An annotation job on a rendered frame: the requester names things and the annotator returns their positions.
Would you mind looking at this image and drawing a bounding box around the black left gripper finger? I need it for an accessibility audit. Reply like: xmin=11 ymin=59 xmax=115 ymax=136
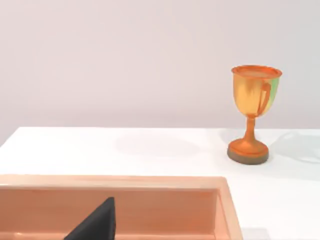
xmin=63 ymin=196 xmax=117 ymax=240

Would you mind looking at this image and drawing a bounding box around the shallow salmon-coloured box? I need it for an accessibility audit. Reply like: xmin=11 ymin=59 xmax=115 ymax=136
xmin=0 ymin=174 xmax=243 ymax=240

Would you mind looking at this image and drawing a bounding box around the gold trophy cup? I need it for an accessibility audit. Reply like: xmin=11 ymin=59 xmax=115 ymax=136
xmin=227 ymin=64 xmax=284 ymax=166

